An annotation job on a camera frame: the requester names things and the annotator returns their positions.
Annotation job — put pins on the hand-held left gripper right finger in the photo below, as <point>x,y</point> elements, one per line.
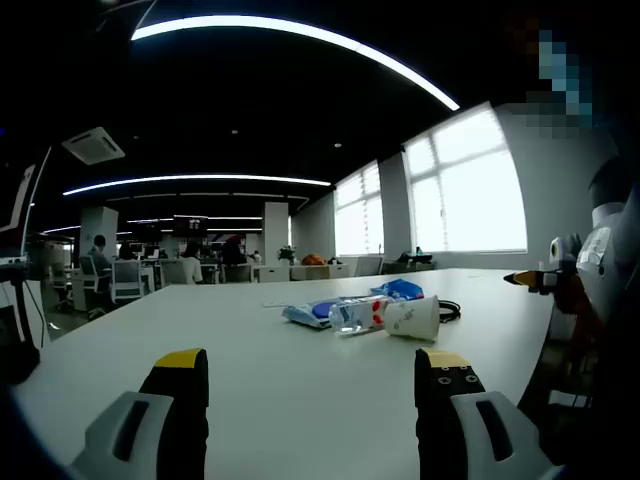
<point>450,415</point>

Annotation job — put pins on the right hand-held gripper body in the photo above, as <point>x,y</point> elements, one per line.
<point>562,252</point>

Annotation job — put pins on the dark object on windowsill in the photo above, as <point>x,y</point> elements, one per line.
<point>415,256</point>

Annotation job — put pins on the white tabletop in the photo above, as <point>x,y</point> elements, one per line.
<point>250,375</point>

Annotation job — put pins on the straight ceiling light strip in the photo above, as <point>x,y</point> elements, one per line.
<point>200,178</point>

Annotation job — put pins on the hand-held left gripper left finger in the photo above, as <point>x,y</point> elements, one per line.
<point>165,410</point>

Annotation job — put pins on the display screen on stand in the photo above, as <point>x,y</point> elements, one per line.
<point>17,200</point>

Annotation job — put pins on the ceiling air conditioner unit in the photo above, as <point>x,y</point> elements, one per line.
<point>94,145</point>

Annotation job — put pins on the hanging monitor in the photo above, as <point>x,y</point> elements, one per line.
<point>190,223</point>

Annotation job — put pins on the large bright window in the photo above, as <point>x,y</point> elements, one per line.
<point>465,185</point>

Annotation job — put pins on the orange object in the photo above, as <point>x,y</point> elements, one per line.
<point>313,259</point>

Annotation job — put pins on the potted green plant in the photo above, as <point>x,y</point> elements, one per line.
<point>286,254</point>

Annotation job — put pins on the white paper cup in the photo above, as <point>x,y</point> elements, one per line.
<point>412,320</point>

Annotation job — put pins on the white built-in power strip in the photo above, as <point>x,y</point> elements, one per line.
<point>274,303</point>

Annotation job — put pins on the blue white wipes packet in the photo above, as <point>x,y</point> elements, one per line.
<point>305,312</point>

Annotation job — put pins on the long curved ceiling light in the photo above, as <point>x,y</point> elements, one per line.
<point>300,27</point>

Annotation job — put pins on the narrow bright window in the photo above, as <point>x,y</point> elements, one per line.
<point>359,210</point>

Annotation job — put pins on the clear plastic water bottle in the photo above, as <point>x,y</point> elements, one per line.
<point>356,316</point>

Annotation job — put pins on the blue tissue pack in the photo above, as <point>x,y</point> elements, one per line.
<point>400,288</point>

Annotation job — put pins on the low white cabinet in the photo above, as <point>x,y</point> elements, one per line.
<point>300,273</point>

